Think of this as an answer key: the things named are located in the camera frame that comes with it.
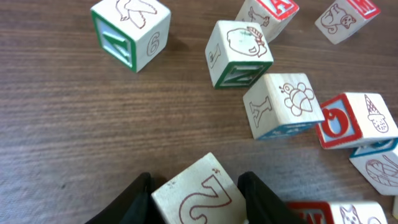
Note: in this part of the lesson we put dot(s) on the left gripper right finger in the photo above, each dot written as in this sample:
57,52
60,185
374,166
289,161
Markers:
263,206

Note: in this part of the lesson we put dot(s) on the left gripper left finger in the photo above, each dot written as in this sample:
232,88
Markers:
133,206

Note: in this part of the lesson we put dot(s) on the blue edged white block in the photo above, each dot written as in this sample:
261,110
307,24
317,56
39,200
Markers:
202,193

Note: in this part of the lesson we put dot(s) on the plain white block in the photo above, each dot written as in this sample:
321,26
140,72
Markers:
378,164

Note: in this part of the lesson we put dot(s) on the plain wooden block lower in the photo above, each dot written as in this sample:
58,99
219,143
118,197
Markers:
323,212

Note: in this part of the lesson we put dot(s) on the blue edged bee block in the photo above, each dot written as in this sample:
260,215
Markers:
280,105

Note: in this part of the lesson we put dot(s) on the plain block with figure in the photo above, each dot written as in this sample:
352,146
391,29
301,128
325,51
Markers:
355,119

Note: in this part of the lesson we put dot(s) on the green Z block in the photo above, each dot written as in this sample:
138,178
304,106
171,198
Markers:
237,54

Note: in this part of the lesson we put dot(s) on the green edged block far left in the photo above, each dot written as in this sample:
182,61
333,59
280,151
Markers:
132,31

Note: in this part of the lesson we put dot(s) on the red A block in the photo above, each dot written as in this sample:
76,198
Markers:
271,15

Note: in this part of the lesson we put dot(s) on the red M block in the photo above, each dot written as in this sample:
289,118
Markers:
345,17

